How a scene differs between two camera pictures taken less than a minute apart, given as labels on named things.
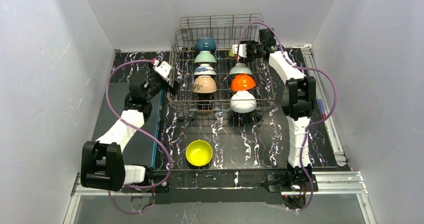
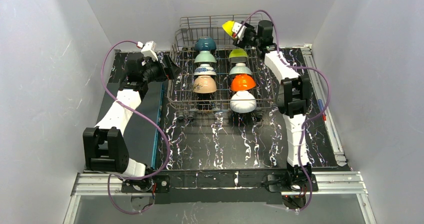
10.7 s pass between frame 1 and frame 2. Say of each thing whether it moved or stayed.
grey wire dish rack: stayed
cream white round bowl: stayed
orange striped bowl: stayed
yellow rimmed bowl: moved
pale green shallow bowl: stayed
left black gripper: moved
